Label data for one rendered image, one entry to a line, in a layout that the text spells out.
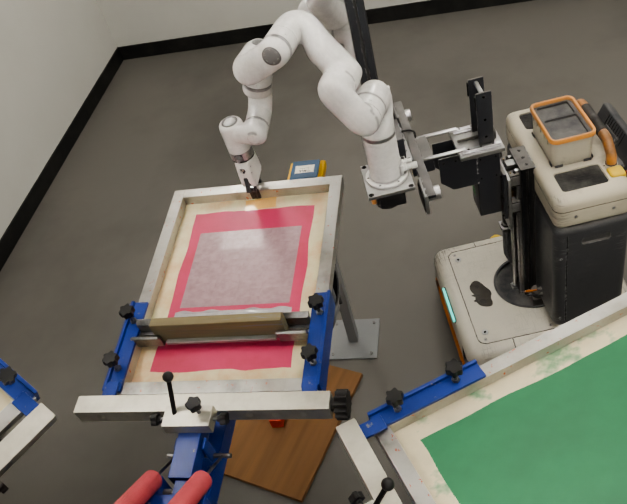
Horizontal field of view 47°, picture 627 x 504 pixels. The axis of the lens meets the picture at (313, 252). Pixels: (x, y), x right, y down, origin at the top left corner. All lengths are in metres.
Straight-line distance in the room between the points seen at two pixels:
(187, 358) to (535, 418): 0.94
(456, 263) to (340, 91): 1.36
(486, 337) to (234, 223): 1.06
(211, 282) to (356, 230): 1.62
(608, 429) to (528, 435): 0.18
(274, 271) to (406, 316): 1.22
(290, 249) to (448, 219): 1.60
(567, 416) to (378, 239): 2.02
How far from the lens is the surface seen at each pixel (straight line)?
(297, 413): 1.80
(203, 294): 2.20
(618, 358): 1.92
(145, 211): 4.35
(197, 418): 1.81
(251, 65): 1.96
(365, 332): 3.24
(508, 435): 1.79
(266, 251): 2.23
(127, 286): 3.92
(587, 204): 2.41
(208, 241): 2.34
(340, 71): 1.92
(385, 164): 2.09
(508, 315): 2.88
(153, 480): 1.77
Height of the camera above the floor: 2.49
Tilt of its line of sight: 43 degrees down
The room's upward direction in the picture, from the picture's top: 17 degrees counter-clockwise
